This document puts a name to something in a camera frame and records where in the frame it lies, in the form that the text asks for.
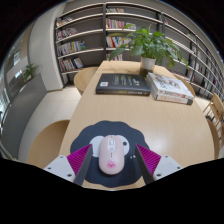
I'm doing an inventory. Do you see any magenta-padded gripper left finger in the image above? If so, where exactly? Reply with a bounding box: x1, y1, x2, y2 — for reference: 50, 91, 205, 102
43, 143, 94, 187

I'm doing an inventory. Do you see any pink computer mouse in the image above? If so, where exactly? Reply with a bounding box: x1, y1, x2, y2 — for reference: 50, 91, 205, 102
97, 134, 127, 176

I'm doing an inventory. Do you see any small green plant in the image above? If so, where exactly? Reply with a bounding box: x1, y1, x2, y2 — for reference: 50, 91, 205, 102
22, 63, 40, 83

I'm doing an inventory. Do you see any grey shelf unit with books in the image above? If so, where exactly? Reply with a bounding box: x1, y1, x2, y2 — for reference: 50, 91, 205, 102
54, 1, 224, 101

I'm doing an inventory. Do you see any group of slatted wooden chairs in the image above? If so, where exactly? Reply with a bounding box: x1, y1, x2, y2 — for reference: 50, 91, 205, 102
203, 93, 224, 123

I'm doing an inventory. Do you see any green potted plant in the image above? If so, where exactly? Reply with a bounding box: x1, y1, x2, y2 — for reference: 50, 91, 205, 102
108, 23, 190, 80

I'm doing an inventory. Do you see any white illustrated book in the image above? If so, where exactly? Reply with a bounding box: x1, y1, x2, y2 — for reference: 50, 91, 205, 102
146, 72, 195, 100

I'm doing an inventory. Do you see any dark sheep-shaped mouse pad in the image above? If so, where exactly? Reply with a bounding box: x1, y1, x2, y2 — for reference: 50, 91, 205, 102
69, 120, 150, 188

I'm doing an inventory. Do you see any black book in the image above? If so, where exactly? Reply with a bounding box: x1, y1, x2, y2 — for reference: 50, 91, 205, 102
95, 73, 152, 97

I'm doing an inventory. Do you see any white book with red spine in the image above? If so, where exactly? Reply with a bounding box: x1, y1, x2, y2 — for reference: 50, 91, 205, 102
151, 92, 194, 106

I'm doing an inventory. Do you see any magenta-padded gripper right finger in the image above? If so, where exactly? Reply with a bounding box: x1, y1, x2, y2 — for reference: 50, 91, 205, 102
134, 143, 184, 185

